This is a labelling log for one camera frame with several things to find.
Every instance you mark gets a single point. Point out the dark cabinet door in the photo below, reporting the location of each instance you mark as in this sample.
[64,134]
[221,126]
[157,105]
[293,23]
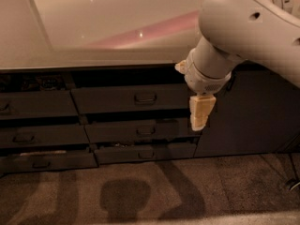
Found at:
[256,112]

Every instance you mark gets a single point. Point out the dark drawer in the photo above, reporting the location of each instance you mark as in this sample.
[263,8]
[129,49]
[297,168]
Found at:
[131,98]
[50,162]
[39,104]
[142,153]
[139,130]
[16,137]

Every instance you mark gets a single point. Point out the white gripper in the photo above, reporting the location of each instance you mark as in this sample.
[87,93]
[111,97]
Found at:
[201,81]

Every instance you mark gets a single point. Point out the glossy counter top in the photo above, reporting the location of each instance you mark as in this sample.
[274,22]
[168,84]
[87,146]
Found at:
[83,33]

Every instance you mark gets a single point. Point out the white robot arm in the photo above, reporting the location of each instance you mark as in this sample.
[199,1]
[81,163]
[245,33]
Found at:
[235,31]

